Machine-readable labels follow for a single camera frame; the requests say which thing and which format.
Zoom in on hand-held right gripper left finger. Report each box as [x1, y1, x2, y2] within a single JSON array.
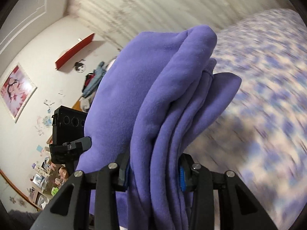
[[30, 151, 131, 230]]

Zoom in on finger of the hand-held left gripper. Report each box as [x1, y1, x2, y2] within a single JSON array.
[[63, 136, 92, 154]]

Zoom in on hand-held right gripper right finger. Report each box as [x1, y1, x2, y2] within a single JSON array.
[[179, 153, 279, 230]]

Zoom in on purple zip hoodie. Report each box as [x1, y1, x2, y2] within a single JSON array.
[[76, 25, 242, 230]]

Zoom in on person's left forearm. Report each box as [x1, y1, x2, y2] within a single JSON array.
[[6, 208, 46, 230]]

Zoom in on person's left hand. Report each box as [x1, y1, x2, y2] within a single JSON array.
[[58, 166, 70, 181]]

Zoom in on orange wooden headboard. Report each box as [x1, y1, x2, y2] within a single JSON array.
[[71, 100, 91, 113]]

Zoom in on blue denim garment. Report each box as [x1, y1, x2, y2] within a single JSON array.
[[82, 62, 106, 99]]

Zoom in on dark red garment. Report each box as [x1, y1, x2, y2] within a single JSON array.
[[84, 72, 96, 87]]

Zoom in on cluttered side table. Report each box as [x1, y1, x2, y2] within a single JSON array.
[[26, 144, 72, 212]]

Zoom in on purple cat print blanket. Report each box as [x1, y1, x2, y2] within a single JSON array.
[[182, 8, 307, 230]]

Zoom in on white patterned curtain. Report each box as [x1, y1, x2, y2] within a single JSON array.
[[65, 0, 292, 51]]

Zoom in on blue flower wall stickers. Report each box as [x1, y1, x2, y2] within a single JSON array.
[[36, 90, 66, 135]]

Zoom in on pink wall poster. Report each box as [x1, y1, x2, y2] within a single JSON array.
[[0, 62, 38, 124]]

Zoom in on doll face wall sticker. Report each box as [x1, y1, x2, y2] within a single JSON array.
[[74, 59, 86, 73]]

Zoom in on red wall shelf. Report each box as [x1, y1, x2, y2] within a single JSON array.
[[55, 33, 95, 70]]

